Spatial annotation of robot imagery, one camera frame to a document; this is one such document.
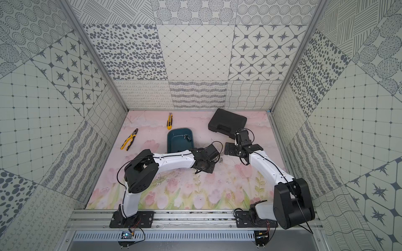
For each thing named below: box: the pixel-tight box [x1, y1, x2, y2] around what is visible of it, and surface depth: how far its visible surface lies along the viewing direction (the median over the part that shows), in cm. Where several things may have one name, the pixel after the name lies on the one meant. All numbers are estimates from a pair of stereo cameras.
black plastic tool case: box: [207, 108, 248, 140], surface depth 109 cm
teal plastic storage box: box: [166, 127, 195, 153], surface depth 105 cm
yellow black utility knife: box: [166, 112, 173, 131], surface depth 113 cm
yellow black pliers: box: [120, 128, 139, 152], surface depth 106 cm
